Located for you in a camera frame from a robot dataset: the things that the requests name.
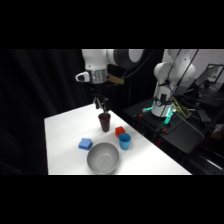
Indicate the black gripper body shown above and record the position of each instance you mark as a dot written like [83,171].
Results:
[99,90]

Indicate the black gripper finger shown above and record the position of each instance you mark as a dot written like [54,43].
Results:
[97,104]
[105,106]

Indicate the brown cup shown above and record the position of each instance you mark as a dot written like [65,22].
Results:
[104,122]

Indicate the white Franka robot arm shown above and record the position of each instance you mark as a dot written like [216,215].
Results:
[95,60]

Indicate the blue cup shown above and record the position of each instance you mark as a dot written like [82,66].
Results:
[124,142]

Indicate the grey bowl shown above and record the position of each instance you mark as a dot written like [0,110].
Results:
[102,158]

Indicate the red block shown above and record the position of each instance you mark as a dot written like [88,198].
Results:
[119,131]

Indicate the blue sponge block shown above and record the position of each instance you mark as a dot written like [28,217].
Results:
[85,143]

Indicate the green light strip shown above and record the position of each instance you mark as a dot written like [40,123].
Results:
[168,116]

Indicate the black curtain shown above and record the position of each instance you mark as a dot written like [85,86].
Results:
[26,100]

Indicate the black robot stand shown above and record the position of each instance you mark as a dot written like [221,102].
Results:
[185,133]

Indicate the dark laptop screen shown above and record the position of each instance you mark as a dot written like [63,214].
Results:
[208,76]

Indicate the gold wrist camera mount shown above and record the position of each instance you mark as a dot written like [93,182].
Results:
[115,80]

